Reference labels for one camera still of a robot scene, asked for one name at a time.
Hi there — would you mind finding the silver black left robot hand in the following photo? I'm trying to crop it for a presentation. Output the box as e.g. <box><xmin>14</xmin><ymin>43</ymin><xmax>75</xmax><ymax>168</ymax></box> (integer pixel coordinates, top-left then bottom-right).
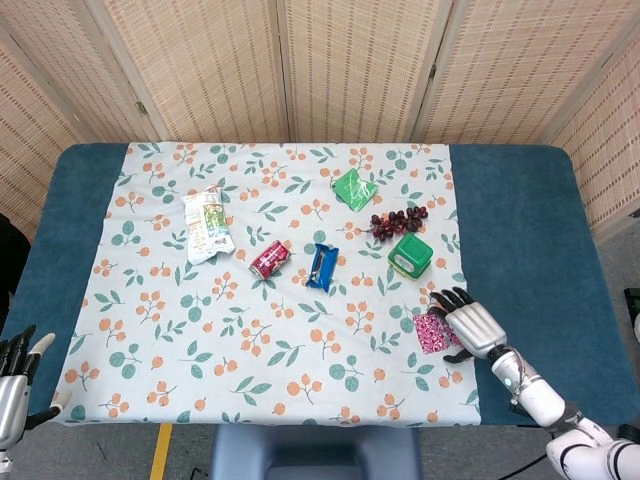
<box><xmin>0</xmin><ymin>324</ymin><xmax>72</xmax><ymax>451</ymax></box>

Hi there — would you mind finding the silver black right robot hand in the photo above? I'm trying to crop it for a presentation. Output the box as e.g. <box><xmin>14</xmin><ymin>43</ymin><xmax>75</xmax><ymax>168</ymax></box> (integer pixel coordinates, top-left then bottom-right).
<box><xmin>429</xmin><ymin>287</ymin><xmax>506</xmax><ymax>364</ymax></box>

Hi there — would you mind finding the green plastic box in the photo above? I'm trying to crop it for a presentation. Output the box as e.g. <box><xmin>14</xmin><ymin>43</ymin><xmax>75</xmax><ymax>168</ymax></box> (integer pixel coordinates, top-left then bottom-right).
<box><xmin>387</xmin><ymin>233</ymin><xmax>434</xmax><ymax>281</ymax></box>

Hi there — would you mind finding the teal blue table cover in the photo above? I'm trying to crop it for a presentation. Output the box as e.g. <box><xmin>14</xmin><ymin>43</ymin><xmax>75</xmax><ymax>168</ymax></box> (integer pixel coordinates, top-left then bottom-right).
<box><xmin>0</xmin><ymin>142</ymin><xmax>619</xmax><ymax>429</ymax></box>

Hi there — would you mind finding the dark red grape bunch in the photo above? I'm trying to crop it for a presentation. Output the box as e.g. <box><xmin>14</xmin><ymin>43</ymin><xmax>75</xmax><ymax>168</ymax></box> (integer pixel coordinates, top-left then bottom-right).
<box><xmin>357</xmin><ymin>204</ymin><xmax>430</xmax><ymax>245</ymax></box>

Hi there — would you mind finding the black object beside table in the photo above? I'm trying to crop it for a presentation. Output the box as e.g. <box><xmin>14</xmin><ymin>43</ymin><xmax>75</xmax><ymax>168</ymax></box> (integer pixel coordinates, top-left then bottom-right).
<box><xmin>0</xmin><ymin>213</ymin><xmax>32</xmax><ymax>321</ymax></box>

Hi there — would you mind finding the yellow floor tape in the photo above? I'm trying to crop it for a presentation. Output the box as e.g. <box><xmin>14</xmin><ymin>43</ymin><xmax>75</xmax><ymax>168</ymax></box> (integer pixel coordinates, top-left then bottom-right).
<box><xmin>149</xmin><ymin>423</ymin><xmax>174</xmax><ymax>480</ymax></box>

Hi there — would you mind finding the white black equipment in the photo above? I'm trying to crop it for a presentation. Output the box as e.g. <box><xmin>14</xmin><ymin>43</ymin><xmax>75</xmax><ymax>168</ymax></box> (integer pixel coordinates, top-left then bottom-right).
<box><xmin>623</xmin><ymin>287</ymin><xmax>640</xmax><ymax>346</ymax></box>

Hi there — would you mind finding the blue cookie packet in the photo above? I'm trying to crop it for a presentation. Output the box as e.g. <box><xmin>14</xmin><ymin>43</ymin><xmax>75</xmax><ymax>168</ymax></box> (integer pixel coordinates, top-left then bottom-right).
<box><xmin>305</xmin><ymin>243</ymin><xmax>340</xmax><ymax>294</ymax></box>

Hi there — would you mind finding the green foil packet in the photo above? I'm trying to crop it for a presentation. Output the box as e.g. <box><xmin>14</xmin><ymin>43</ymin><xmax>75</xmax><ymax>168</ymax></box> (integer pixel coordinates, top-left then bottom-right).
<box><xmin>329</xmin><ymin>168</ymin><xmax>379</xmax><ymax>213</ymax></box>

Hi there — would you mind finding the blue grey robot torso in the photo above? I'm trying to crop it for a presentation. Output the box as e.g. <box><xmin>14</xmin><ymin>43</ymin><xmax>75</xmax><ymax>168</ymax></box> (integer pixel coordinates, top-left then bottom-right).
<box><xmin>209</xmin><ymin>425</ymin><xmax>421</xmax><ymax>480</ymax></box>

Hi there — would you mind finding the red soda can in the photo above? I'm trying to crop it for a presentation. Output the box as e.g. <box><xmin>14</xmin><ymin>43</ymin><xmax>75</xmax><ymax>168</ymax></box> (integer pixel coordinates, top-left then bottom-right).
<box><xmin>248</xmin><ymin>239</ymin><xmax>292</xmax><ymax>278</ymax></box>

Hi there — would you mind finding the floral orange berry tablecloth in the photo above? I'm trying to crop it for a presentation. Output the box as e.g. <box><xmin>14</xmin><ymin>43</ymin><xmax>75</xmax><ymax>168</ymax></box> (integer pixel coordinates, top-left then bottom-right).
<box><xmin>47</xmin><ymin>142</ymin><xmax>482</xmax><ymax>427</ymax></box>

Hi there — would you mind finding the white crumpled snack bag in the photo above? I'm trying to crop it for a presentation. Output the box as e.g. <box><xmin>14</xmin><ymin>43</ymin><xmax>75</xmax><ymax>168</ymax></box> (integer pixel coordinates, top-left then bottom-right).
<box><xmin>180</xmin><ymin>185</ymin><xmax>235</xmax><ymax>266</ymax></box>

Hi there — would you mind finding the woven bamboo folding screen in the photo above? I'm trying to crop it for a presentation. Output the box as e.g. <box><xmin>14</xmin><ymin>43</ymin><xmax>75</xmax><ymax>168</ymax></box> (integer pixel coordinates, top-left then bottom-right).
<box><xmin>0</xmin><ymin>0</ymin><xmax>640</xmax><ymax>241</ymax></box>

